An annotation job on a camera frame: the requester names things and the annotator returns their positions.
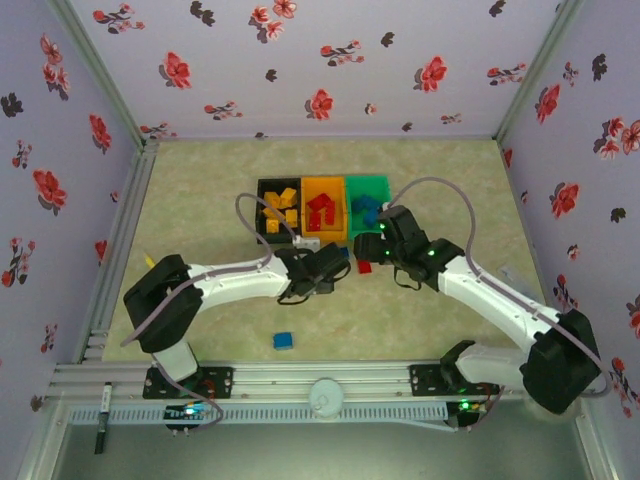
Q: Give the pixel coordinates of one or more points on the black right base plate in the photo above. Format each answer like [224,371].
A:
[425,380]

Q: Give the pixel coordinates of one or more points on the small yellow tag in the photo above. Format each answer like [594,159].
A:
[148,259]

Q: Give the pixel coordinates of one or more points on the white round cap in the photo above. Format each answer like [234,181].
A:
[326,397]

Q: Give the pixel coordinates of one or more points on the aluminium frame leg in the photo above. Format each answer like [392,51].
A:
[595,450]
[42,440]

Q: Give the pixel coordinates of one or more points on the orange plastic bin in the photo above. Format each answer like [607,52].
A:
[325,236]

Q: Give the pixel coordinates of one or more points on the controller circuit board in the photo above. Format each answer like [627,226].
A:
[187,412]
[467,407]

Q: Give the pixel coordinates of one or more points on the aluminium side rail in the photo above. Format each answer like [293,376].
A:
[129,225]

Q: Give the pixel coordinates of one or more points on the green plastic bin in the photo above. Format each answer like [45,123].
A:
[352,225]

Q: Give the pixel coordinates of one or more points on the black plastic bin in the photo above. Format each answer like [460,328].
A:
[280,240]

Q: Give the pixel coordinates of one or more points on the black marker pen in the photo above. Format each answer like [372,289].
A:
[103,415]

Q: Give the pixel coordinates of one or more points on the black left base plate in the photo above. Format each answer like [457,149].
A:
[220,382]

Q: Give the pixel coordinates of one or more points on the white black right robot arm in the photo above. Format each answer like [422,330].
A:
[500,300]

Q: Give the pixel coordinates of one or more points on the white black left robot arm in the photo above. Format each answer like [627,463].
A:
[240,285]

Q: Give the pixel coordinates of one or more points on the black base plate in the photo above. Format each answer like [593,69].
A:
[425,380]
[220,382]

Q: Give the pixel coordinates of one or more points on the right controller circuit board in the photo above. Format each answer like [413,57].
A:
[467,407]

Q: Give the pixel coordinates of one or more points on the left controller circuit board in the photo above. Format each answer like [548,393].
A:
[187,412]

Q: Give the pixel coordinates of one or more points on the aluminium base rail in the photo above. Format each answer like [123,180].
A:
[280,380]

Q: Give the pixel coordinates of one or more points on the aluminium corner post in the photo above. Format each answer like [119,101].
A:
[533,75]
[105,75]

